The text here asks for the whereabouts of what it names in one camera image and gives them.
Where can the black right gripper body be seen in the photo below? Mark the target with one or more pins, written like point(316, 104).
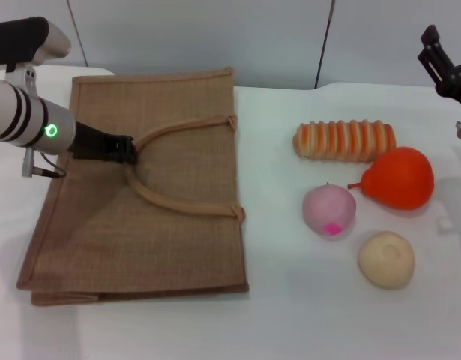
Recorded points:
point(458, 86)

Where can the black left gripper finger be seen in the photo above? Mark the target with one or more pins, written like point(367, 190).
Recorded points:
point(126, 143)
point(127, 156)

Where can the brown jute handbag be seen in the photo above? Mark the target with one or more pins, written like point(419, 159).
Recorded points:
point(140, 232)

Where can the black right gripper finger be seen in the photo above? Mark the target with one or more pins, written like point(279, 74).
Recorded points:
point(434, 56)

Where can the orange toy pear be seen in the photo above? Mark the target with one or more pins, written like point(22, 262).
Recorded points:
point(400, 180)

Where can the orange striped long bread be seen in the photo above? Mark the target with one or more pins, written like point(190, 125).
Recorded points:
point(344, 141)

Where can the beige egg yolk pastry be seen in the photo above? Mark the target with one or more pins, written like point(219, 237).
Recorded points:
point(385, 260)

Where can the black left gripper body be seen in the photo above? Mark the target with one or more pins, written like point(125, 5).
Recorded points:
point(93, 146)

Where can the pink toy peach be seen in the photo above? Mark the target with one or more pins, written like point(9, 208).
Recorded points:
point(327, 210)

